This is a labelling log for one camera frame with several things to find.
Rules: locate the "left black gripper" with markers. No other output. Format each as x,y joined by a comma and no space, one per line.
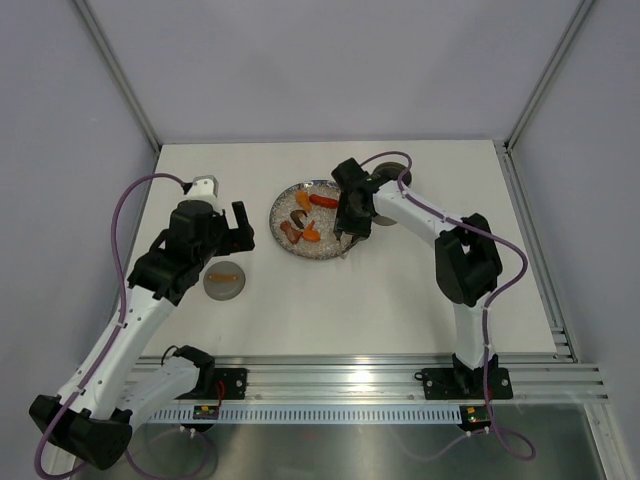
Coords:
235,239

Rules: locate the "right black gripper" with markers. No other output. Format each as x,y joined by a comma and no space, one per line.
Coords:
361,230

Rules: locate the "orange carrot piece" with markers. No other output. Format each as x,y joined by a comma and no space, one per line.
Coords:
310,234

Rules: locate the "orange food piece top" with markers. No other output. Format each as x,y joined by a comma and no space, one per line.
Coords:
302,199

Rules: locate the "grey round lid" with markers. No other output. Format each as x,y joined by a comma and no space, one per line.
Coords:
224,281

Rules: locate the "grey cylindrical container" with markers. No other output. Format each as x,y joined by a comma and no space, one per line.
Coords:
392,170

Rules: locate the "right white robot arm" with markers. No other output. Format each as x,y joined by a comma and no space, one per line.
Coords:
467,263

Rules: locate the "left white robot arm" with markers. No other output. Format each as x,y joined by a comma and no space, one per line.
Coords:
94,415

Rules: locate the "red sausage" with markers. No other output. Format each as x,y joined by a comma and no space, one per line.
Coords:
324,202

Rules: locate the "plate with rice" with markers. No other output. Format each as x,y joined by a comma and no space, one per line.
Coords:
285,203

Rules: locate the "brown meat piece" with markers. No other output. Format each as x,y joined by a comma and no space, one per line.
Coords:
292,234

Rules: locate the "brown mushroom piece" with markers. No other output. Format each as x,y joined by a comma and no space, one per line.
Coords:
299,218

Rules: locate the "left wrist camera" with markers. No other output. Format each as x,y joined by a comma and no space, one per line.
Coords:
202,188

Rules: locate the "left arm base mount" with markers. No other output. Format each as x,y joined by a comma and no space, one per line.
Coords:
220,382

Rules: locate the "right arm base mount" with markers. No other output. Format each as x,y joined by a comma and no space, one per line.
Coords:
456,384

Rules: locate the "white slotted cable duct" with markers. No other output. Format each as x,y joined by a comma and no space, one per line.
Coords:
308,414

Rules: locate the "aluminium mounting rail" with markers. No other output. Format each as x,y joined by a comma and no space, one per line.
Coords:
390,379

